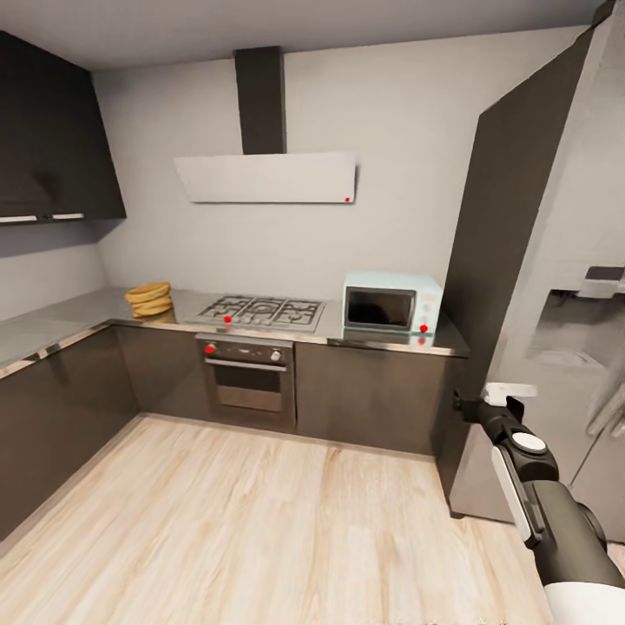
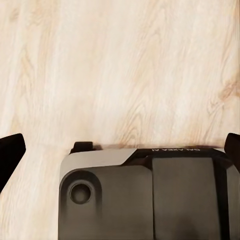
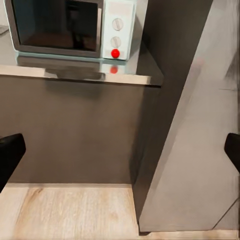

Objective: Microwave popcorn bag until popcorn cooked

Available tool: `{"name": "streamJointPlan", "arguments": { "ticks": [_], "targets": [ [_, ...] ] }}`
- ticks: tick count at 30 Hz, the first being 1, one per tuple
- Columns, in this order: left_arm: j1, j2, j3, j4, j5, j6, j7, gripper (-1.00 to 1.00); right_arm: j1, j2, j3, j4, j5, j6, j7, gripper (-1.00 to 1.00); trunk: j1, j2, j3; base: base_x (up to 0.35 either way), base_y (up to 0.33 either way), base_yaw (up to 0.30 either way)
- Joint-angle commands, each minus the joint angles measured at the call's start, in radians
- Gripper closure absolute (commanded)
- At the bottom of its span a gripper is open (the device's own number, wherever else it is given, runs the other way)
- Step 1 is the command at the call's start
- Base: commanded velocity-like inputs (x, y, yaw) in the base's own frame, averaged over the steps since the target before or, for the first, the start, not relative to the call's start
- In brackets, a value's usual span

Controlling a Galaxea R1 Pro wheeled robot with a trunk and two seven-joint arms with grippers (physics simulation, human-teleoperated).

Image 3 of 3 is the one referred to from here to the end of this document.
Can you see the fridge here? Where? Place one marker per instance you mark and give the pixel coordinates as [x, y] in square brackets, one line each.
[186, 181]

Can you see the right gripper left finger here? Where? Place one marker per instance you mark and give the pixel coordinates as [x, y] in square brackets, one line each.
[12, 149]

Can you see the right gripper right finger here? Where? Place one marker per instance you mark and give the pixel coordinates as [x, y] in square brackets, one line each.
[232, 148]

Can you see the microwave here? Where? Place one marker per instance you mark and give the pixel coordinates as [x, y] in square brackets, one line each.
[100, 29]

